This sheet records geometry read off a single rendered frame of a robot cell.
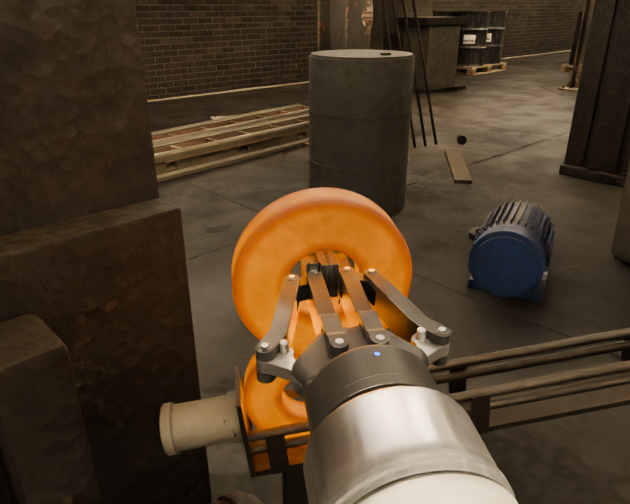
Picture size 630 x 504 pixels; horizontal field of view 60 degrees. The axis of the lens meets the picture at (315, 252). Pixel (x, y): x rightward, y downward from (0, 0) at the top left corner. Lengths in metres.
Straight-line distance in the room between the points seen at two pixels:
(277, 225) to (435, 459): 0.24
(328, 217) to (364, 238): 0.04
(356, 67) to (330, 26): 1.87
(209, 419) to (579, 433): 1.33
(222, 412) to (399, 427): 0.43
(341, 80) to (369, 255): 2.51
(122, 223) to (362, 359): 0.49
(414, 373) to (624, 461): 1.51
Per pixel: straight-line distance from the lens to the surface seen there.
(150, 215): 0.74
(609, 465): 1.75
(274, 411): 0.67
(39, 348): 0.63
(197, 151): 4.13
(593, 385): 0.77
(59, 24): 0.73
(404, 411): 0.26
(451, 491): 0.23
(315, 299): 0.39
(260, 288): 0.45
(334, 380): 0.29
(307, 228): 0.43
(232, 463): 1.59
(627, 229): 2.88
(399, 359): 0.30
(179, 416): 0.67
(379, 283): 0.41
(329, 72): 2.97
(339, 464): 0.25
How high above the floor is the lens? 1.12
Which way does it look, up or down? 24 degrees down
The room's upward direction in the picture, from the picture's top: straight up
